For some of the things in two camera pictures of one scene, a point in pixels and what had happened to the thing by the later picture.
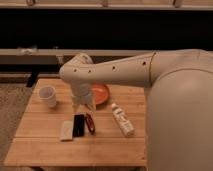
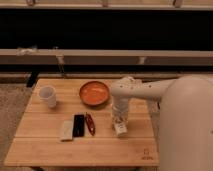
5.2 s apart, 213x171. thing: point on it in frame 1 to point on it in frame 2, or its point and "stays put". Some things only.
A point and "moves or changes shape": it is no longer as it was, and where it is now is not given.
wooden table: [54, 132] stays put
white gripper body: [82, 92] to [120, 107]
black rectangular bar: [79, 125] stays put
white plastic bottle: [127, 126] moves or changes shape
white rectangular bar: [67, 130] stays put
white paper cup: [48, 93] stays put
